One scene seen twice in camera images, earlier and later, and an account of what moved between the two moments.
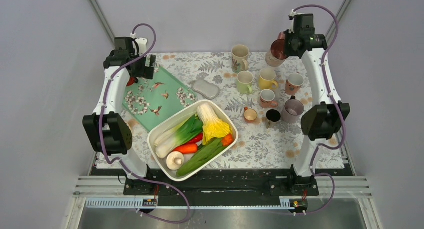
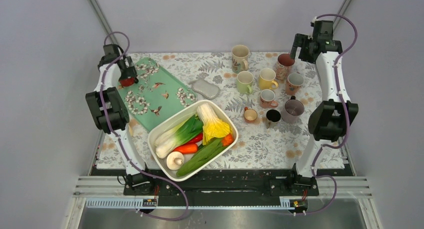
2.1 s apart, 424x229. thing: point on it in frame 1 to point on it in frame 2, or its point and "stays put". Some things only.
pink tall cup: (276, 55) to (284, 66)
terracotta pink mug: (267, 96) stays put
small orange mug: (250, 115) stays put
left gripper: (145, 72) to (129, 71)
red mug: (132, 80) stays put
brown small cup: (272, 118) stays put
